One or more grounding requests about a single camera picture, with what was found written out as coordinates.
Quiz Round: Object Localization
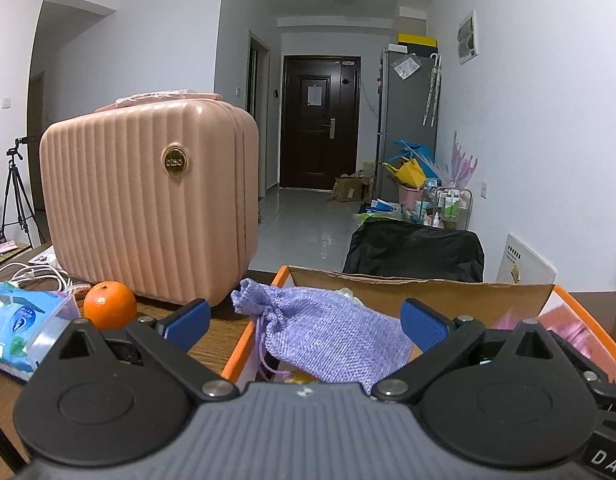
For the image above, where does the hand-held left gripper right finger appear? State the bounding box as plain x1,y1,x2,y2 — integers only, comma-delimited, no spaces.
372,298,564,403

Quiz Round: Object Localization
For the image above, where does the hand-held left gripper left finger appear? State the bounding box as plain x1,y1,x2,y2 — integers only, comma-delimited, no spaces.
48,298,240,403

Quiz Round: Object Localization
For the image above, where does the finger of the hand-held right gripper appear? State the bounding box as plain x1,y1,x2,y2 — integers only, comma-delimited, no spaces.
555,346,616,412

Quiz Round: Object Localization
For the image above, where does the red cardboard box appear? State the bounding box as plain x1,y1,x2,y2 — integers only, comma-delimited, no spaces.
220,265,616,396

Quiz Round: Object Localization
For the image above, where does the pink white layered sponge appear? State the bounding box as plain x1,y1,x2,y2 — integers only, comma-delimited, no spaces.
538,307,614,376

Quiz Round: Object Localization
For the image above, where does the purple drawstring pouch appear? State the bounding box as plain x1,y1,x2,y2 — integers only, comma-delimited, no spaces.
230,278,415,396

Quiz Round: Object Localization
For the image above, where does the black fabric chair back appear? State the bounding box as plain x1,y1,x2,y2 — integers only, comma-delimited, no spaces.
342,220,485,283

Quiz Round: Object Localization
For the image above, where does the orange mandarin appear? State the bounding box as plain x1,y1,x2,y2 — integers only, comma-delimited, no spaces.
83,281,138,331

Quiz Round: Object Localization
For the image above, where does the white flat carton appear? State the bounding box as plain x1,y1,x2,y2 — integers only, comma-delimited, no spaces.
496,233,557,286

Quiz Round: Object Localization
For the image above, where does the pink bucket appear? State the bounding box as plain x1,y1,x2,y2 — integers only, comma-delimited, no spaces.
399,183,423,211

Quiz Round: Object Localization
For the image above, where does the pink ribbed suitcase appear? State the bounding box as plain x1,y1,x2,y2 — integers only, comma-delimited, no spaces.
39,91,260,308

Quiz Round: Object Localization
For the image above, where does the brown floor cardboard box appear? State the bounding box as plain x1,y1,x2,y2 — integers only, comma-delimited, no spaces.
333,175,373,203

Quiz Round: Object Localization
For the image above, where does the purple plastic hanger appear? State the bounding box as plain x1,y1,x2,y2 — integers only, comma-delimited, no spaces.
440,131,480,188

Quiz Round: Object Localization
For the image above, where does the blue tissue pack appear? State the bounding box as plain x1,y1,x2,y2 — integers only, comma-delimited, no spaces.
0,281,82,381

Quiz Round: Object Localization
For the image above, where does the blue plastic stool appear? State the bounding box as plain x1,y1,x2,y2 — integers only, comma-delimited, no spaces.
393,139,436,166

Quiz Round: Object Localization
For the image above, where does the grey refrigerator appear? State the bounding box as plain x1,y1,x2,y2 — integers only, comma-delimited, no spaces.
375,47,439,206

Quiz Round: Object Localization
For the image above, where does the dark brown entrance door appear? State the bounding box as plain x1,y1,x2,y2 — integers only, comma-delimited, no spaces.
279,55,362,191

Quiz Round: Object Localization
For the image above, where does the interior side door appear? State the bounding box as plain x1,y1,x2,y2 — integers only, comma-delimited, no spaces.
248,30,271,201

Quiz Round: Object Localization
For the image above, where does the white folded umbrella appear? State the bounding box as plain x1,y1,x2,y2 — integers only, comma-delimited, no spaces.
422,52,443,128

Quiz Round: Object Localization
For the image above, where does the clear bag on refrigerator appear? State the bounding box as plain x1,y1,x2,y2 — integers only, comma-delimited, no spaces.
392,55,423,81

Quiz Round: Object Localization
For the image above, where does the wire cart with bottles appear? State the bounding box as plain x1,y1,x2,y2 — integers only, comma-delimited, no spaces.
415,186,474,231

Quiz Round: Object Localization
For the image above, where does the white cable bundle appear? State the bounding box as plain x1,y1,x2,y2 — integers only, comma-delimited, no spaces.
0,262,73,291

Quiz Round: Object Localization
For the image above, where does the black camera tripod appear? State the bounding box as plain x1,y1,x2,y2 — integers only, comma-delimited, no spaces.
0,136,43,248

